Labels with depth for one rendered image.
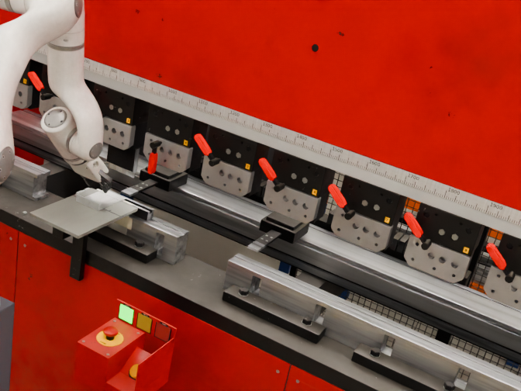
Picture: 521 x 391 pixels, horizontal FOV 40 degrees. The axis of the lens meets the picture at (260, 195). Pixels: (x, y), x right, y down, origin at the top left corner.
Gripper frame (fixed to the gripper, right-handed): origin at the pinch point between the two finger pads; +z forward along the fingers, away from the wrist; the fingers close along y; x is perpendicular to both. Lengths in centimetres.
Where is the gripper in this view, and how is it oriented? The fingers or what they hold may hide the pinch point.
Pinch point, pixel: (98, 182)
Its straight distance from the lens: 218.6
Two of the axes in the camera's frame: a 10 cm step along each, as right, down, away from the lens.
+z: 1.6, 5.1, 8.4
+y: -8.6, -3.4, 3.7
